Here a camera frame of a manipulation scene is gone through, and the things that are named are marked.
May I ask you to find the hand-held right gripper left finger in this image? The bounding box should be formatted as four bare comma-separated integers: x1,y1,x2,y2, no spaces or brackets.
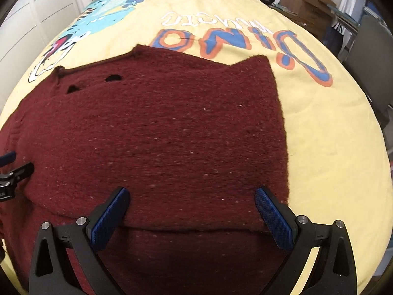
28,186,131,295

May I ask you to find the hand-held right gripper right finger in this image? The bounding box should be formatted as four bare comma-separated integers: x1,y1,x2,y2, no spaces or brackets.
255,186,358,295

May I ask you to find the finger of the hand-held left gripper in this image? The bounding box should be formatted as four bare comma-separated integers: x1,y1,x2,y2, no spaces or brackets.
0,151,17,166
0,162,35,188

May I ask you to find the dark red towel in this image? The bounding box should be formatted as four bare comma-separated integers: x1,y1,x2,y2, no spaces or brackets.
0,44,291,295

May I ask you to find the yellow printed blanket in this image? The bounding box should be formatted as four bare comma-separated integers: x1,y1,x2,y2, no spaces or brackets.
0,0,392,295

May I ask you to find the white wardrobe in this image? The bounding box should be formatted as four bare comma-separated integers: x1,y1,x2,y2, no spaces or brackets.
0,0,93,79

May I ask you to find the grey chair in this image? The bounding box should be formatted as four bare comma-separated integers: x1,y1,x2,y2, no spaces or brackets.
343,15,393,130

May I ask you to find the dark bag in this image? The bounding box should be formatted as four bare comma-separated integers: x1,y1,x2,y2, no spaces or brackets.
322,26,349,56

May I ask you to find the wooden drawer cabinet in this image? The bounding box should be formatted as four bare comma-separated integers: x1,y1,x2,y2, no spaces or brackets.
278,0,338,39

